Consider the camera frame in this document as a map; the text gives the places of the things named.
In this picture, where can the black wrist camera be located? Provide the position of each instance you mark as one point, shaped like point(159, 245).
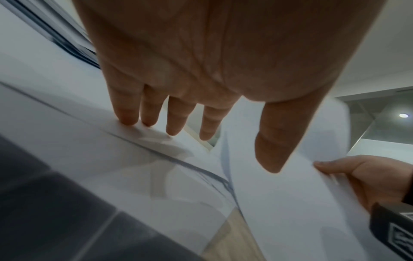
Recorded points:
point(397, 229)

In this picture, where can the frosted glass door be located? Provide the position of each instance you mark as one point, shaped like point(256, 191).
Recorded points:
point(380, 122)

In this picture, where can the pile of white paper sheets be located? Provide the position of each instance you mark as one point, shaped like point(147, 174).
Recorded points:
point(64, 89)

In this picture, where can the person's right hand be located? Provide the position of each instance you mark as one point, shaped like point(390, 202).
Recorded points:
point(380, 178)

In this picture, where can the person's left hand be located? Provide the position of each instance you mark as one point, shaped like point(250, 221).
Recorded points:
point(226, 45)

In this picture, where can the round ceiling light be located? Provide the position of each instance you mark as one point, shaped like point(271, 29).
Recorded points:
point(403, 115)

